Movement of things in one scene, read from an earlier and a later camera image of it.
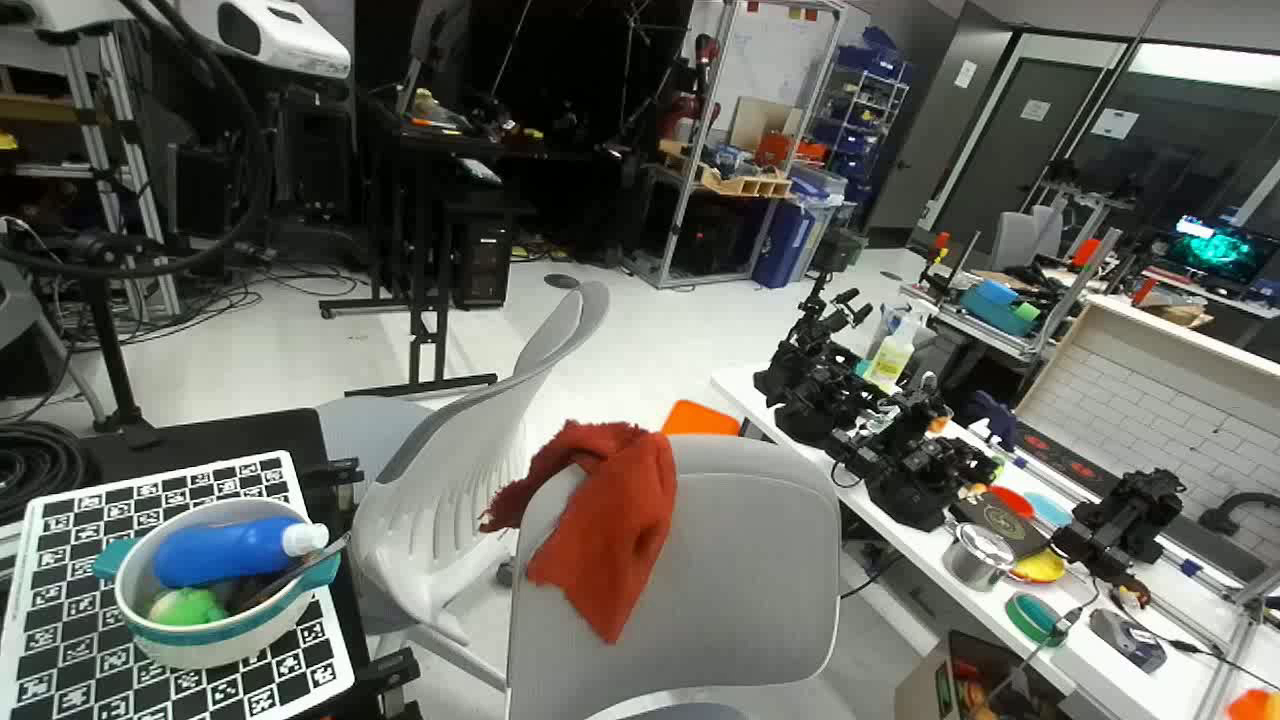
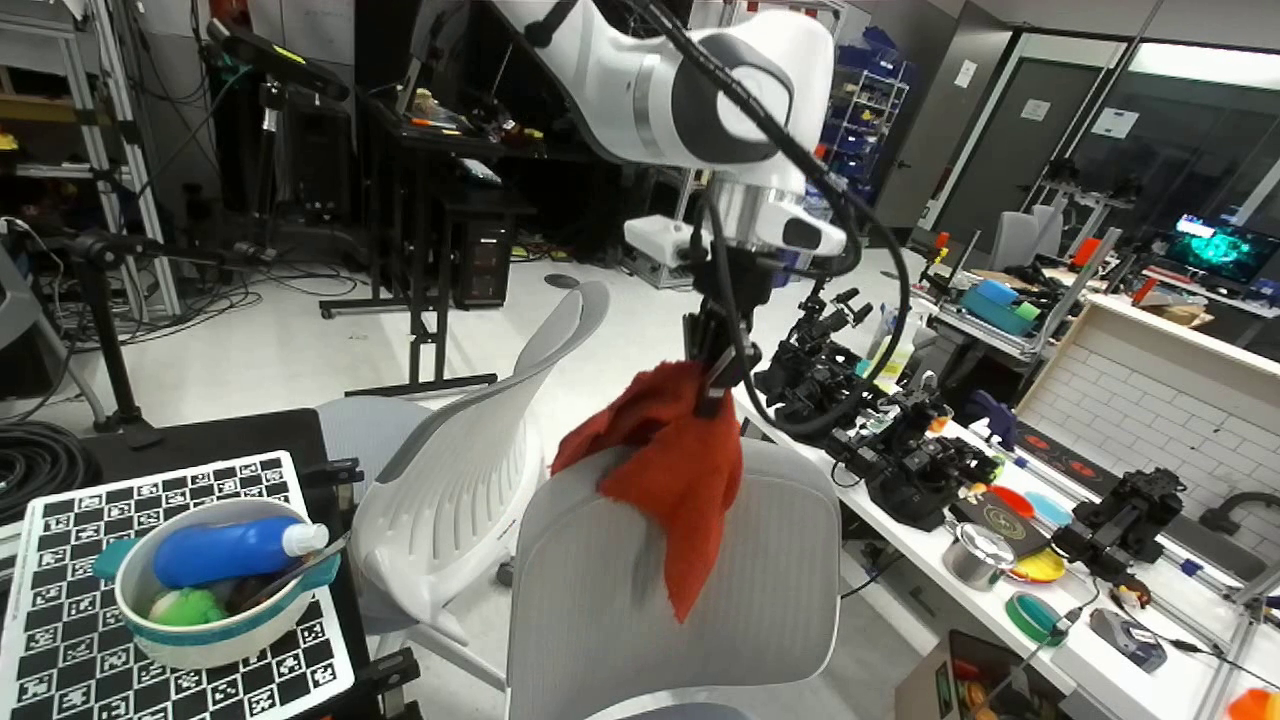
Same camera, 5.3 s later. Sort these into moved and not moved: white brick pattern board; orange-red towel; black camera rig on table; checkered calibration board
Moved: orange-red towel
Not moved: white brick pattern board; checkered calibration board; black camera rig on table
